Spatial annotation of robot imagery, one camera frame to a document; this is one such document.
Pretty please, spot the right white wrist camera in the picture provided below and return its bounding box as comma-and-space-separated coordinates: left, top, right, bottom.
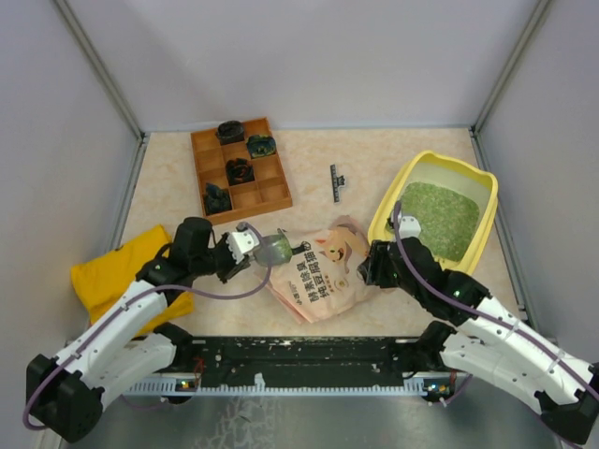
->
399, 215, 422, 239

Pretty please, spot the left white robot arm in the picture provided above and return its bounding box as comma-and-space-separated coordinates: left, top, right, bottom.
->
22, 217, 264, 442

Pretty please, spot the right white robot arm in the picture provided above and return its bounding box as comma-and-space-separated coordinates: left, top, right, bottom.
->
358, 238, 598, 444

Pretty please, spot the black orange rolled item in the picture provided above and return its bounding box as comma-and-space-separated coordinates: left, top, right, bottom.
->
226, 158, 255, 185

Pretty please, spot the yellow cloth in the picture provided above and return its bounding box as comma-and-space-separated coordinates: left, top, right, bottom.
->
70, 224, 171, 325

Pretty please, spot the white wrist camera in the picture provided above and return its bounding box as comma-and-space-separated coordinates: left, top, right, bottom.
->
399, 215, 422, 239
226, 222, 260, 264

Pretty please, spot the black green rolled item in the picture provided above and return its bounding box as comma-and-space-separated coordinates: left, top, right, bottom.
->
246, 135, 277, 159

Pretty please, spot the pink cat litter bag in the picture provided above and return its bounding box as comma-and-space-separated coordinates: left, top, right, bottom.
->
267, 215, 374, 324

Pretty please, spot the wooden compartment tray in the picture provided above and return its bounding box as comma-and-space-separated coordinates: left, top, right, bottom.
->
190, 118, 293, 225

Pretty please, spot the green cat litter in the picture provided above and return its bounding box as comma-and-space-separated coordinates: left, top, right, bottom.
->
380, 181, 481, 263

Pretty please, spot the yellow litter box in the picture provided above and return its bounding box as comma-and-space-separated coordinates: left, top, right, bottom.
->
368, 151, 498, 274

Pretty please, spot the black rolled item top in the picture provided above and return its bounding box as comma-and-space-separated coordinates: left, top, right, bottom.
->
215, 121, 245, 146

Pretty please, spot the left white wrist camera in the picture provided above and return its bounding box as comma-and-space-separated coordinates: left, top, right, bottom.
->
226, 222, 260, 264

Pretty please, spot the silver metal scoop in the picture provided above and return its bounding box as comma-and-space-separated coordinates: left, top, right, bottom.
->
254, 229, 285, 267

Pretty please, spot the dark rolled item lower left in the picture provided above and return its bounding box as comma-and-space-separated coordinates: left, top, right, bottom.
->
202, 182, 232, 215

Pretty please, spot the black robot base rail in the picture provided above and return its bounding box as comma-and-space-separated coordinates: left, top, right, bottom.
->
139, 334, 469, 389

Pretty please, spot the black bag sealing clip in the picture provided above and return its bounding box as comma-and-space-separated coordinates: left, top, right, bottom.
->
329, 164, 346, 204

